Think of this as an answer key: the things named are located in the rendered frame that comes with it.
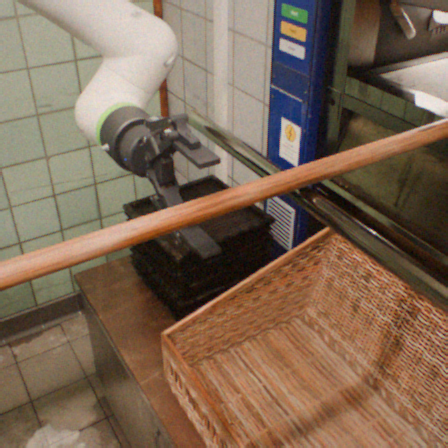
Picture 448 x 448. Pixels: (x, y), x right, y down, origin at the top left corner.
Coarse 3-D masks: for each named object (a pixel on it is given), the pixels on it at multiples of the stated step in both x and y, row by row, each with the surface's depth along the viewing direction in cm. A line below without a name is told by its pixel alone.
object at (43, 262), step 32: (320, 160) 76; (352, 160) 77; (224, 192) 69; (256, 192) 70; (128, 224) 63; (160, 224) 64; (192, 224) 67; (32, 256) 58; (64, 256) 59; (96, 256) 61; (0, 288) 57
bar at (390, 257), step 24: (192, 120) 98; (216, 144) 92; (240, 144) 87; (264, 168) 82; (288, 192) 78; (312, 192) 75; (336, 216) 71; (360, 240) 67; (384, 240) 66; (384, 264) 64; (408, 264) 62; (432, 288) 59
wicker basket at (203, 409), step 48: (336, 240) 126; (240, 288) 119; (288, 288) 128; (336, 288) 127; (384, 288) 116; (192, 336) 118; (240, 336) 128; (288, 336) 132; (384, 336) 116; (432, 336) 107; (192, 384) 105; (240, 384) 120; (288, 384) 120; (336, 384) 120; (240, 432) 110; (288, 432) 110; (336, 432) 110; (384, 432) 110; (432, 432) 108
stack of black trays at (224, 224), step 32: (192, 192) 147; (224, 224) 134; (256, 224) 132; (160, 256) 129; (192, 256) 123; (224, 256) 129; (256, 256) 137; (160, 288) 137; (192, 288) 129; (224, 288) 135
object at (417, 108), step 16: (352, 80) 112; (368, 80) 111; (384, 80) 111; (368, 96) 110; (384, 96) 106; (400, 96) 103; (416, 96) 103; (432, 96) 103; (400, 112) 104; (416, 112) 100; (432, 112) 97
